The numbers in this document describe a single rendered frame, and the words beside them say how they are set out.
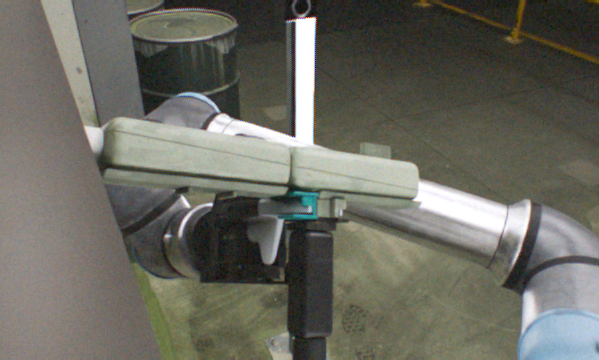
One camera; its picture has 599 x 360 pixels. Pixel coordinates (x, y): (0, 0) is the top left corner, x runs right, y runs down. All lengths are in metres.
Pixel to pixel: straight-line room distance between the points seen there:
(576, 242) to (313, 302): 0.34
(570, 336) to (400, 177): 0.22
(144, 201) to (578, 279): 0.50
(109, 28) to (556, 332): 1.87
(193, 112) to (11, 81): 0.60
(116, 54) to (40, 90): 2.01
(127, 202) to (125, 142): 0.30
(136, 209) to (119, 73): 1.55
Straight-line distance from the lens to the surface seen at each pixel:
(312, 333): 0.48
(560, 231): 0.70
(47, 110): 0.17
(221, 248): 0.57
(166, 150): 0.41
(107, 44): 2.19
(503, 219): 0.71
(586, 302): 0.62
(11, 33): 0.25
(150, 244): 0.71
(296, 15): 1.39
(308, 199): 0.46
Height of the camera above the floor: 1.70
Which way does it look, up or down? 32 degrees down
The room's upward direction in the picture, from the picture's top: straight up
